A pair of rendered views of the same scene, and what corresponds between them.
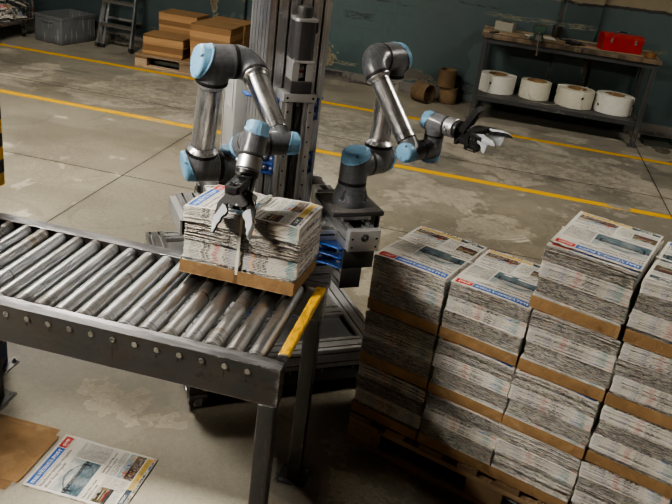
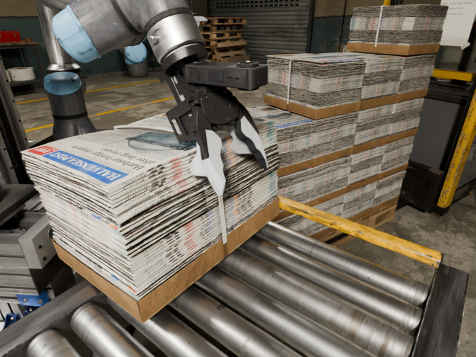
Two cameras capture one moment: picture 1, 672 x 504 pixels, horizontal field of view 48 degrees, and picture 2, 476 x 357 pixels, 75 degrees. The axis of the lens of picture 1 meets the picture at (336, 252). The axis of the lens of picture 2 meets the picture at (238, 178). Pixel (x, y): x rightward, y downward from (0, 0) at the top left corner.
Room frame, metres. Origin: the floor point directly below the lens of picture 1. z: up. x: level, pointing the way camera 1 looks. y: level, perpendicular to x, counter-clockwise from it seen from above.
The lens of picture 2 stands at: (1.85, 0.69, 1.22)
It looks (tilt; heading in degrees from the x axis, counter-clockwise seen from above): 27 degrees down; 298
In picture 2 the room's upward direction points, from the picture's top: straight up
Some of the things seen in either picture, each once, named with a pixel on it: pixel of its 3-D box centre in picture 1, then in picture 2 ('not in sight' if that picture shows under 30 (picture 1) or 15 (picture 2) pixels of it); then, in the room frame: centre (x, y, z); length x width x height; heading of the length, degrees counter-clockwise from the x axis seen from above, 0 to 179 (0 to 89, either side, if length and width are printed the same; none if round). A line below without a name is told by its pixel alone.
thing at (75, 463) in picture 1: (92, 471); not in sight; (2.07, 0.75, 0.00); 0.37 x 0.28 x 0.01; 80
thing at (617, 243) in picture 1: (608, 238); (312, 57); (2.28, -0.86, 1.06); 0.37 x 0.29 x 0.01; 151
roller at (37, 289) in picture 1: (59, 273); not in sight; (2.08, 0.85, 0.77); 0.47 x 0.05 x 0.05; 170
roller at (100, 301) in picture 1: (117, 286); not in sight; (2.05, 0.66, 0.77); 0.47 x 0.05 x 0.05; 170
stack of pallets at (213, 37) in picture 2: not in sight; (217, 47); (6.20, -6.36, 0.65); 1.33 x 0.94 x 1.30; 84
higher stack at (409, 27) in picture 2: not in sight; (375, 124); (1.99, -1.37, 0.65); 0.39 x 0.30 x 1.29; 151
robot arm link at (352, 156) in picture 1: (355, 163); (65, 93); (2.95, -0.03, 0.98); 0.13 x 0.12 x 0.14; 140
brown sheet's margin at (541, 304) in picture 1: (589, 295); (309, 102); (2.27, -0.85, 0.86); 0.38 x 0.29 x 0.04; 151
